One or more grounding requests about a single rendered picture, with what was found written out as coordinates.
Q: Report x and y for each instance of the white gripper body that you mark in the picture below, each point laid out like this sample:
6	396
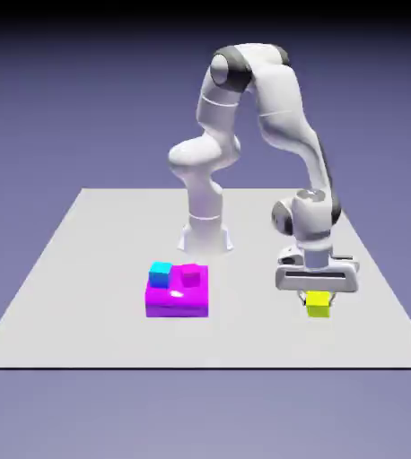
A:
316	283

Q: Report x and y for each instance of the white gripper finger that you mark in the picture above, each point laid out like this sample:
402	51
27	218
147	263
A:
331	298
302	297

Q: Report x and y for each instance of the small yellow cube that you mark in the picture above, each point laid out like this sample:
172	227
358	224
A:
318	304

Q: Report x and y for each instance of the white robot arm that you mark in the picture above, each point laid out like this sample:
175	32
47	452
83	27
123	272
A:
281	118

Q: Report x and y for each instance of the small magenta cube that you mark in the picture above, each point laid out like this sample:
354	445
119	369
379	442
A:
190	276

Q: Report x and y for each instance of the small cyan cube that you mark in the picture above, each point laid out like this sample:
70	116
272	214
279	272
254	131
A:
160	275

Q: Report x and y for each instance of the large magenta box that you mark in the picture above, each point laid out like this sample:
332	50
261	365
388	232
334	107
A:
176	301

